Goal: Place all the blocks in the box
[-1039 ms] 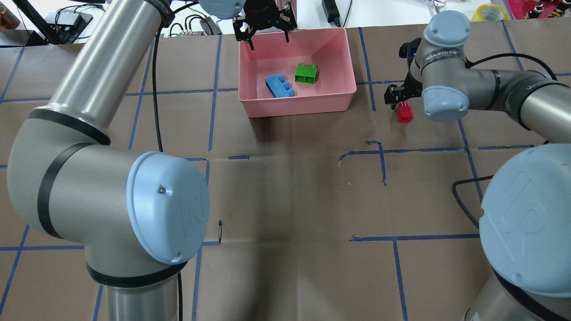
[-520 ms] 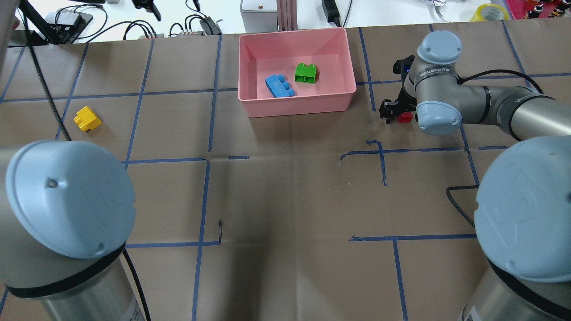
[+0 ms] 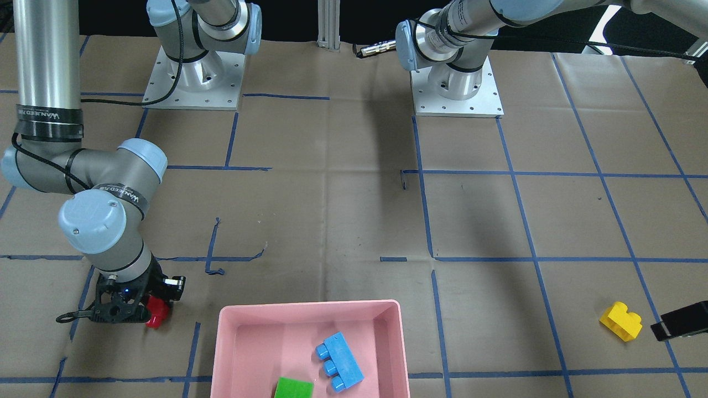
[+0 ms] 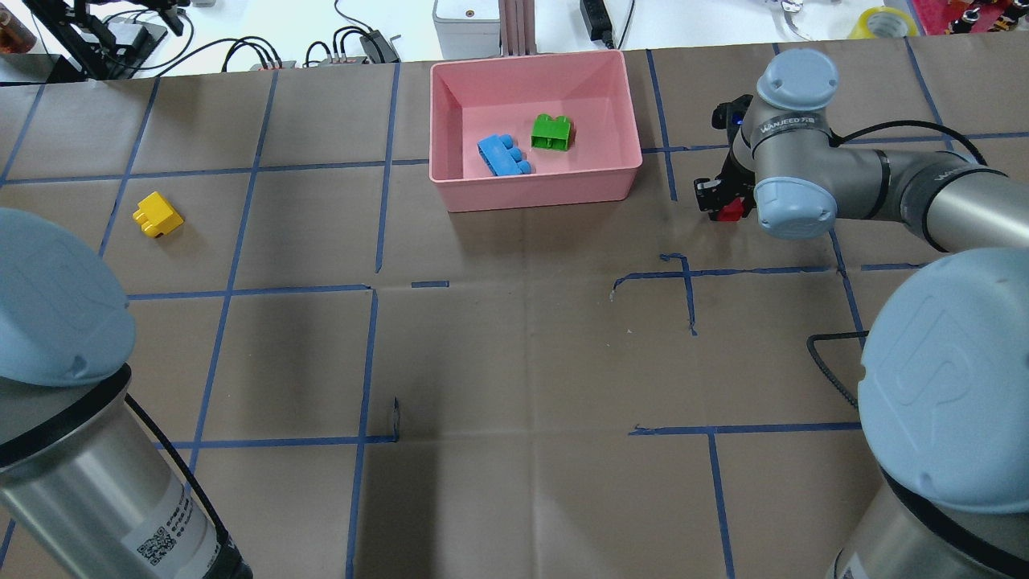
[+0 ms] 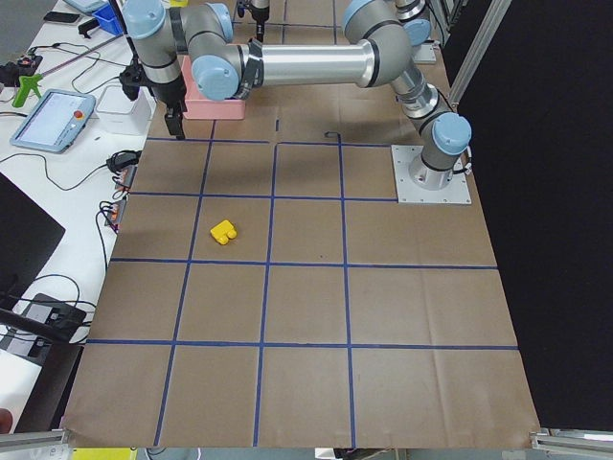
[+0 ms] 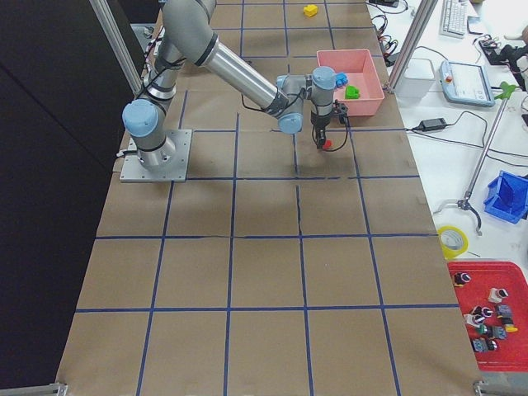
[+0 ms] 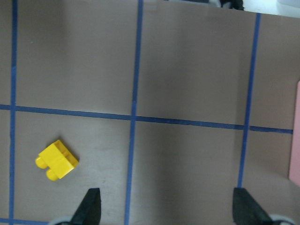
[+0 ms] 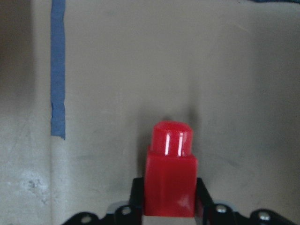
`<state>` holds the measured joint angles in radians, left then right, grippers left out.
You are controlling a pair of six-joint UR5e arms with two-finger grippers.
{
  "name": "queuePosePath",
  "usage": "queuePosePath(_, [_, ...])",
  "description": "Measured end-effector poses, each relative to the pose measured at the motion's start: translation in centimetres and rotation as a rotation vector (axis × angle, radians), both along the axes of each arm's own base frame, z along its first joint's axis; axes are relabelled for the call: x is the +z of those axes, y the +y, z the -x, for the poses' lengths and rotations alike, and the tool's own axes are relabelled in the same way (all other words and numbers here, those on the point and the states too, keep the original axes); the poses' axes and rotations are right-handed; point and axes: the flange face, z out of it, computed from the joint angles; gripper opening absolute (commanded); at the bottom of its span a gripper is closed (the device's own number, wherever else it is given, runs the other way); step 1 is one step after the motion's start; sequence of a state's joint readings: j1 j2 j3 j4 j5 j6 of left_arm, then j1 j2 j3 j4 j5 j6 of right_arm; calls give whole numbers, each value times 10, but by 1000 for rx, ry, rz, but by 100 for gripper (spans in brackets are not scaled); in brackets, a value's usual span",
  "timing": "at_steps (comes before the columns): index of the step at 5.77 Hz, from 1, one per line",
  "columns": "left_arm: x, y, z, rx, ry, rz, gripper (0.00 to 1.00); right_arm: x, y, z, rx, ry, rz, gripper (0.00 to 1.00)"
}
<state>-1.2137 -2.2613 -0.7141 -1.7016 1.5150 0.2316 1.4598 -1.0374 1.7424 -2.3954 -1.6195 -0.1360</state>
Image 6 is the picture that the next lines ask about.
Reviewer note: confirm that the pink plastic box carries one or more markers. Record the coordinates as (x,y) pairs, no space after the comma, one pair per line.
(359,68)

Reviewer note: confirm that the metal reacher grabber tool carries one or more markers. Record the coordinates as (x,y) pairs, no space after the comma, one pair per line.
(464,202)

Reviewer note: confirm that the blue toy block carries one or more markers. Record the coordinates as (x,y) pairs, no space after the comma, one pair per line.
(341,80)

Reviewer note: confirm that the yellow tape roll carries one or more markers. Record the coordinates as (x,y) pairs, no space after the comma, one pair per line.
(453,240)

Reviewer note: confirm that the blue storage bin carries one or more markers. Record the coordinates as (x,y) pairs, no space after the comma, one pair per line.
(507,197)

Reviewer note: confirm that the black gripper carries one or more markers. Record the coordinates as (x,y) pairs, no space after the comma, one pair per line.
(320,122)

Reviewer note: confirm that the white keyboard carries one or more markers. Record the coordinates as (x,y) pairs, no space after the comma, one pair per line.
(453,18)

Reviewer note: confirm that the red parts tray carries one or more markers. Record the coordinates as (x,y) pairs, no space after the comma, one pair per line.
(493,300)

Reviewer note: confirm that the black power adapter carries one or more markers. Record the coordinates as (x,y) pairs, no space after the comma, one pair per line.
(432,124)

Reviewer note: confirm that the green toy block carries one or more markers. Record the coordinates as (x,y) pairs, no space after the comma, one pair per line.
(352,93)

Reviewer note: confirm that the aluminium frame post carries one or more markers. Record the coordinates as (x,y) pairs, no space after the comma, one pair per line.
(416,29)

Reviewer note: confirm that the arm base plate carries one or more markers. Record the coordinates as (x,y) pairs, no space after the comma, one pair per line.
(167,164)

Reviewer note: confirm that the yellow toy block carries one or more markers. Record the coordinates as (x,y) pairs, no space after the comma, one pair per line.
(310,10)

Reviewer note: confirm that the teach pendant tablet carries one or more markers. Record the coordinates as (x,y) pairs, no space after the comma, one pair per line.
(466,84)

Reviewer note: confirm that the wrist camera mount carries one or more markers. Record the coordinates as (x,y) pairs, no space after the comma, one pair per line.
(340,111)

